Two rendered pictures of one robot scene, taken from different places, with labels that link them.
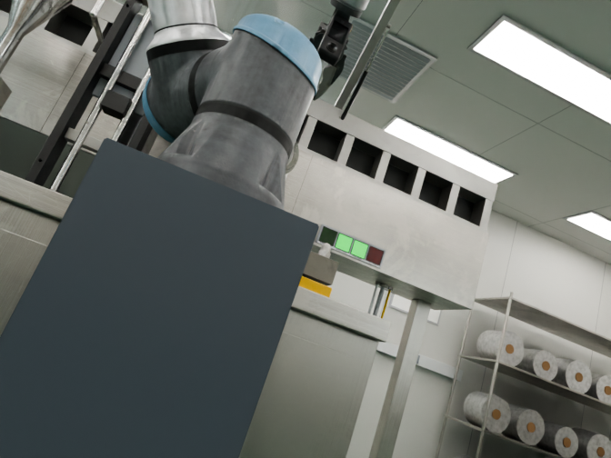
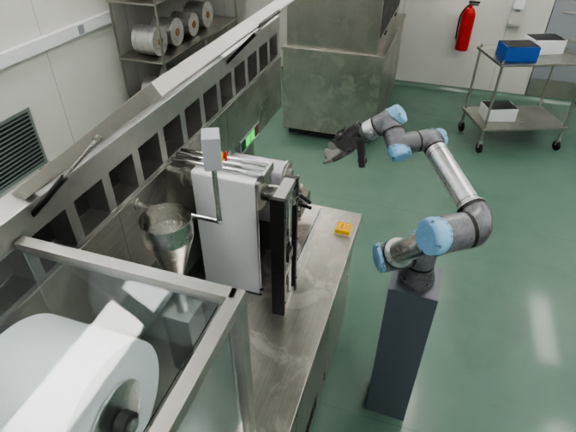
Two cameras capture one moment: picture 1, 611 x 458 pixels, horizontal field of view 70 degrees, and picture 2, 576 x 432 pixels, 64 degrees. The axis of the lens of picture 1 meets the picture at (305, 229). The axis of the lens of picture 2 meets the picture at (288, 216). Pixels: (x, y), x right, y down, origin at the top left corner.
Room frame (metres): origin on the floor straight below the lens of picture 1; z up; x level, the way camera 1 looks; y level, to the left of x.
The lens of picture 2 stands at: (0.27, 1.59, 2.28)
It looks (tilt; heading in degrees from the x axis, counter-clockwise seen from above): 37 degrees down; 299
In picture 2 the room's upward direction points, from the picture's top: straight up
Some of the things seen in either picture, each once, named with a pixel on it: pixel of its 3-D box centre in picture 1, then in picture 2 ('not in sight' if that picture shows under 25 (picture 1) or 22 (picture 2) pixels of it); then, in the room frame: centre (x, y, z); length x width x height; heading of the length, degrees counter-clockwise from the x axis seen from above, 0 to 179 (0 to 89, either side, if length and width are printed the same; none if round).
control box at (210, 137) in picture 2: not in sight; (214, 149); (0.99, 0.70, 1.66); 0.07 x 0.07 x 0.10; 37
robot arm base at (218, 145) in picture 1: (229, 169); (417, 270); (0.46, 0.10, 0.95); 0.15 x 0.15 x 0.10
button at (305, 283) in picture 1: (309, 288); (343, 228); (0.86, -0.05, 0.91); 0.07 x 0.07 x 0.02; 11
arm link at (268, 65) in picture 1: (261, 85); (421, 249); (0.47, 0.11, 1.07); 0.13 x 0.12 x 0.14; 44
